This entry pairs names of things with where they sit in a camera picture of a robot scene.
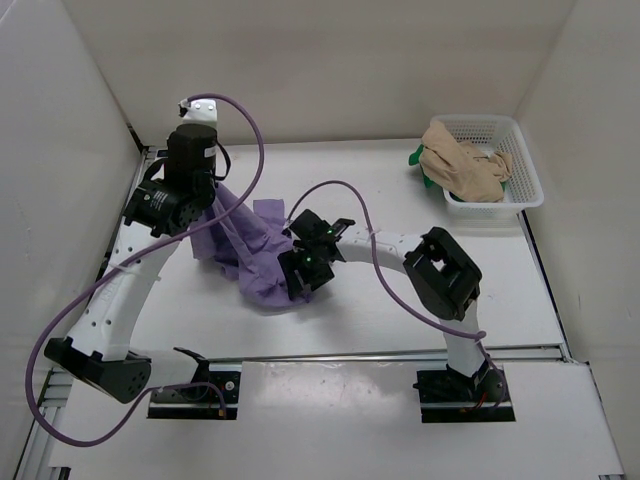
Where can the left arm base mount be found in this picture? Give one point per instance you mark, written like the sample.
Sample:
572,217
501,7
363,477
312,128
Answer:
201,403

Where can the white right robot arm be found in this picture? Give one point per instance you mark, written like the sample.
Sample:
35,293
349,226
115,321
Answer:
445,279

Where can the purple t-shirt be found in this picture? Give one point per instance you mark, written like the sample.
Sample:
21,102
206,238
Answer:
246,246

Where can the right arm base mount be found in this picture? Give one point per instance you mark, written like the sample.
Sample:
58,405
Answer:
447,397

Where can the beige t-shirt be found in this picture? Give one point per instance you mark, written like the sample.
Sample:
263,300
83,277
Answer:
462,168

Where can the green t-shirt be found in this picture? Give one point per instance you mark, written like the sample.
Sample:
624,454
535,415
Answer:
414,160

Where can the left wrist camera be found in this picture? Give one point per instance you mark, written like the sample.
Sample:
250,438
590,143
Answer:
203,111

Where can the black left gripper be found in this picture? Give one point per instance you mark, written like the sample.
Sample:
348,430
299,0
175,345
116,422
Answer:
213,179

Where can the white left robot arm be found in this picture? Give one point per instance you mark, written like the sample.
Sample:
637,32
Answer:
172,195

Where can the white plastic basket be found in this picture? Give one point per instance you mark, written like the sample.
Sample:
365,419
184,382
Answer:
497,144

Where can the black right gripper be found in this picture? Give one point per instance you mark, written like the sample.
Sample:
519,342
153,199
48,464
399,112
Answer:
291,262

